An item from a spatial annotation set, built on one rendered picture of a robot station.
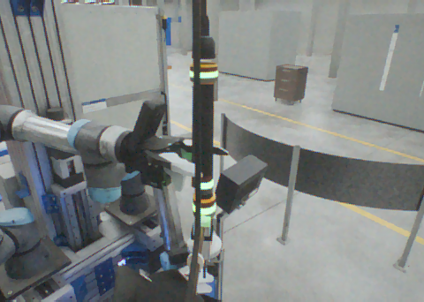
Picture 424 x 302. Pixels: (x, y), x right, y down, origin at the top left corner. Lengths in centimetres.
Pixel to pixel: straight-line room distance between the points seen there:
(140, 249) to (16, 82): 86
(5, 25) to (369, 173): 231
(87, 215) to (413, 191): 225
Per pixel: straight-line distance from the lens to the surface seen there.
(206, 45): 44
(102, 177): 69
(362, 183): 251
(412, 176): 258
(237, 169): 136
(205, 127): 47
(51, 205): 142
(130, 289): 60
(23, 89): 125
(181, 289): 91
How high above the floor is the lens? 187
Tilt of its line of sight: 24 degrees down
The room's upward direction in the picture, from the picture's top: straight up
